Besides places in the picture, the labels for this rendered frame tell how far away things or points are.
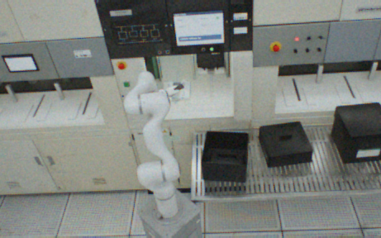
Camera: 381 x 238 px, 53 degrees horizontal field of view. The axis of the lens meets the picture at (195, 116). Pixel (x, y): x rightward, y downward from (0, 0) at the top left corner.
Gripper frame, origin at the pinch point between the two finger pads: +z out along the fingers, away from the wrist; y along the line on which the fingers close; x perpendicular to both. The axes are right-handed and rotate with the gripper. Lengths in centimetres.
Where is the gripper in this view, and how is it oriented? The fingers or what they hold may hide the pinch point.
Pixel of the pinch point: (178, 88)
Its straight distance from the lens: 252.0
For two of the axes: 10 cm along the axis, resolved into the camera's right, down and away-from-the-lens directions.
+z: 6.2, -3.4, 7.0
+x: -4.6, -8.9, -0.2
